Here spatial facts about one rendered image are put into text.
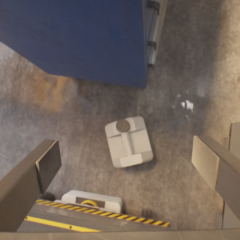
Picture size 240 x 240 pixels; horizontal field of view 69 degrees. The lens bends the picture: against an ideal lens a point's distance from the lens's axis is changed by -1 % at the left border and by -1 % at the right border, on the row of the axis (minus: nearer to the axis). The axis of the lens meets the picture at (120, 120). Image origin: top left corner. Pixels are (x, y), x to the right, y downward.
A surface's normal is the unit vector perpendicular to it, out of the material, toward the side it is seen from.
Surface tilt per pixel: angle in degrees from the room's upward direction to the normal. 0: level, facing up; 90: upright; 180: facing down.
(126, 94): 0
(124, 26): 90
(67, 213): 0
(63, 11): 90
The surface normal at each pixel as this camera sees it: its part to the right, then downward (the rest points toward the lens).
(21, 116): -0.15, -0.12
